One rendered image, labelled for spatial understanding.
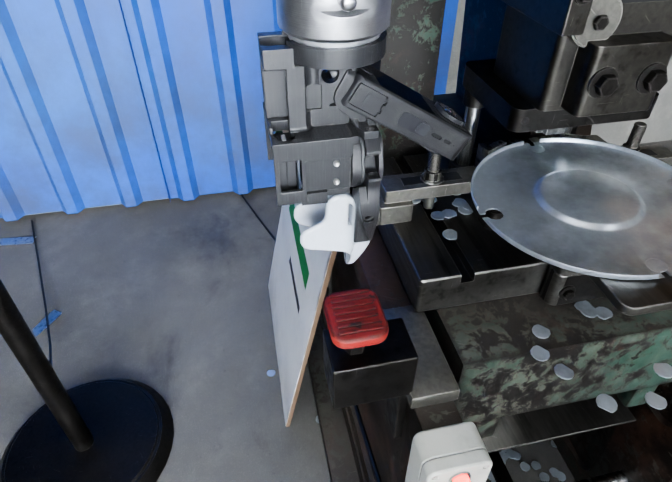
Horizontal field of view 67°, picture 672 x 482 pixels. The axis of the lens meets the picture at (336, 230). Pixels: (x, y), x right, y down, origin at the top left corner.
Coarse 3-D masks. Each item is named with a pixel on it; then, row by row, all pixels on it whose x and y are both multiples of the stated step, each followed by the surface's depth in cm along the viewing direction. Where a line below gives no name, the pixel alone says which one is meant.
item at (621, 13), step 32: (608, 0) 51; (640, 0) 53; (512, 32) 63; (544, 32) 56; (608, 32) 53; (640, 32) 55; (512, 64) 64; (544, 64) 57; (576, 64) 56; (608, 64) 54; (640, 64) 54; (544, 96) 58; (576, 96) 56; (608, 96) 56; (640, 96) 57
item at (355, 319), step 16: (336, 304) 53; (352, 304) 53; (368, 304) 53; (336, 320) 51; (352, 320) 51; (368, 320) 51; (384, 320) 51; (336, 336) 50; (352, 336) 50; (368, 336) 50; (384, 336) 50
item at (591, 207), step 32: (512, 160) 71; (544, 160) 71; (576, 160) 71; (608, 160) 70; (640, 160) 70; (480, 192) 66; (512, 192) 65; (544, 192) 64; (576, 192) 64; (608, 192) 64; (640, 192) 64; (512, 224) 60; (544, 224) 60; (576, 224) 60; (608, 224) 59; (640, 224) 60; (544, 256) 55; (576, 256) 56; (608, 256) 56; (640, 256) 55
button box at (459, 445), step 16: (432, 432) 56; (448, 432) 56; (464, 432) 56; (368, 448) 89; (416, 448) 56; (432, 448) 55; (448, 448) 55; (464, 448) 55; (480, 448) 55; (416, 464) 57; (432, 464) 53; (448, 464) 53; (464, 464) 53; (480, 464) 53; (416, 480) 58; (432, 480) 53; (448, 480) 54; (480, 480) 56
